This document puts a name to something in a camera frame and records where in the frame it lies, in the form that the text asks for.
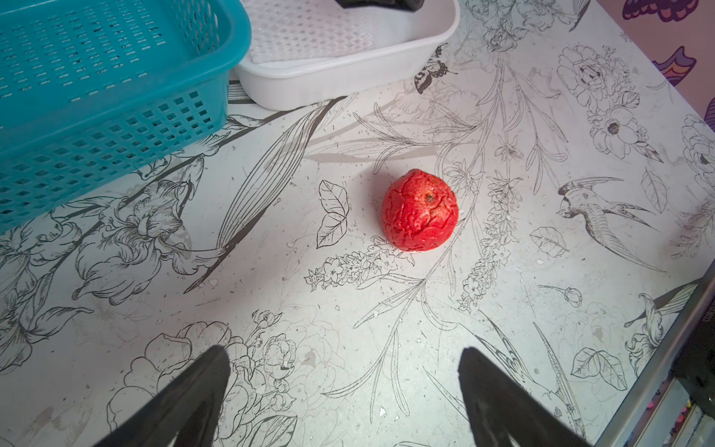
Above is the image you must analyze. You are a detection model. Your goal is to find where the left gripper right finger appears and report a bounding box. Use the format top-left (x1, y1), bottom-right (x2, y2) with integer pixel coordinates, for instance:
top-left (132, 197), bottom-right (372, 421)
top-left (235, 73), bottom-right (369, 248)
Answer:
top-left (458, 348), bottom-right (588, 447)

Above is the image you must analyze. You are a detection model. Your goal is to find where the left teal plastic basket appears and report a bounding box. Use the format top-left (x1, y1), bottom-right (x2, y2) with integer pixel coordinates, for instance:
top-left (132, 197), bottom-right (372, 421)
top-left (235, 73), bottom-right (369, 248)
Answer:
top-left (1, 0), bottom-right (251, 230)

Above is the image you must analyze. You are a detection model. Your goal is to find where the aluminium front rail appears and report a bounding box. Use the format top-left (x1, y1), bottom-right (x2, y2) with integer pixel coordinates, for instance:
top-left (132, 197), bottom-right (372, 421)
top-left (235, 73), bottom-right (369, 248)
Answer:
top-left (595, 266), bottom-right (714, 447)

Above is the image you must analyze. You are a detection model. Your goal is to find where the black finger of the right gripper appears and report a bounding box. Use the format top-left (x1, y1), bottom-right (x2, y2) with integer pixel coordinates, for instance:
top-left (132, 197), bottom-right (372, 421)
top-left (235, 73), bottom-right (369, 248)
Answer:
top-left (336, 0), bottom-right (425, 11)

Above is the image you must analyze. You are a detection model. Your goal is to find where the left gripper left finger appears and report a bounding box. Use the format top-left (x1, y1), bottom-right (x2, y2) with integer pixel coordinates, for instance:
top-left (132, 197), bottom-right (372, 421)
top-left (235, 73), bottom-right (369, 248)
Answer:
top-left (97, 346), bottom-right (231, 446)

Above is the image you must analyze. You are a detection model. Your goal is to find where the white plastic tray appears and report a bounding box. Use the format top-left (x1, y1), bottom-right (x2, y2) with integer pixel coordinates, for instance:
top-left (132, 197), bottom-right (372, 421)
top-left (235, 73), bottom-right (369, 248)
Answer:
top-left (235, 1), bottom-right (460, 111)

